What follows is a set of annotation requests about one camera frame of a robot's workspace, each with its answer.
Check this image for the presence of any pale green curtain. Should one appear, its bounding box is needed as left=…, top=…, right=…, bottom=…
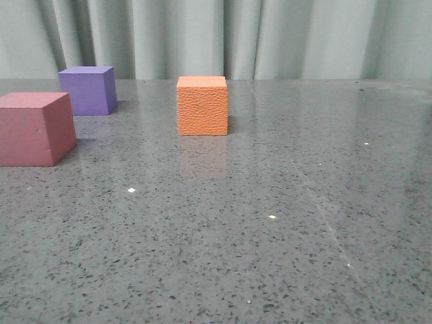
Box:
left=1, top=1, right=431, bottom=80

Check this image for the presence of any orange foam cube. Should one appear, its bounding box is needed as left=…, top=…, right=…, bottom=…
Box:
left=177, top=76, right=229, bottom=136

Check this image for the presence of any pink foam cube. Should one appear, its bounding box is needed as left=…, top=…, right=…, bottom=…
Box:
left=1, top=92, right=77, bottom=167

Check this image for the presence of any purple foam cube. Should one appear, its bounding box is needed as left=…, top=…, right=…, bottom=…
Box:
left=59, top=66, right=117, bottom=115

